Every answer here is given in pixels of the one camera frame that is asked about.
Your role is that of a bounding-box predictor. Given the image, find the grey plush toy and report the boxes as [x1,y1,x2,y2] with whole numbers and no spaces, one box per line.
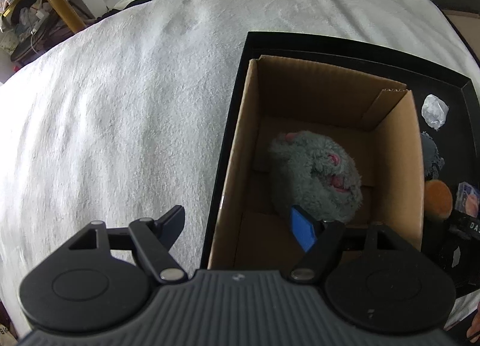
[267,131,363,224]

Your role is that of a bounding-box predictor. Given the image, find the orange round plush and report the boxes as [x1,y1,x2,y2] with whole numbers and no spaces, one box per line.
[424,179,453,222]

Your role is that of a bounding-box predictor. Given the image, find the dark grey knitted cloth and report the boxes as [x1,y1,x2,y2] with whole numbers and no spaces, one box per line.
[421,131,445,180]

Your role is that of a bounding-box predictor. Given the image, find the blue tissue pack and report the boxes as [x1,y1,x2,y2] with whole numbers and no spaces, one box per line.
[455,182,480,218]

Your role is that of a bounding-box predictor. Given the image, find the white plastic wrap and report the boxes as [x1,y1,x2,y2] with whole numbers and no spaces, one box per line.
[421,94,449,131]

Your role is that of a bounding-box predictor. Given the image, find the brown cardboard box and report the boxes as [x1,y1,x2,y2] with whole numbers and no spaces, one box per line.
[201,55,424,270]

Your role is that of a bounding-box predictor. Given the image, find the black shallow tray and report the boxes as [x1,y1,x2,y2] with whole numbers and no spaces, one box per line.
[199,31,480,317]

